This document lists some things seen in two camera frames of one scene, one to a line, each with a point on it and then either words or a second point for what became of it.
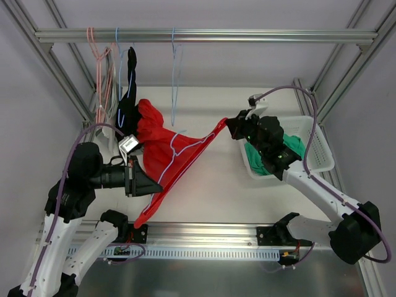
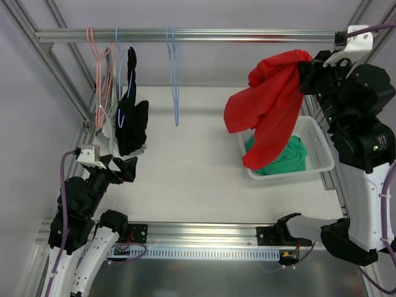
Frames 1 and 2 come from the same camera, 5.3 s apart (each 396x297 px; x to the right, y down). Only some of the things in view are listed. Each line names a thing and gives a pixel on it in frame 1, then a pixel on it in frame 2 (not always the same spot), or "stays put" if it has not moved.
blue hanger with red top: [178, 166] -> [174, 55]
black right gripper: [244, 124] -> [308, 78]
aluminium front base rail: [198, 233] stays put
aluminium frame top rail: [206, 36] stays put
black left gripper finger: [142, 182] -> [127, 167]
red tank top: [167, 155] -> [272, 104]
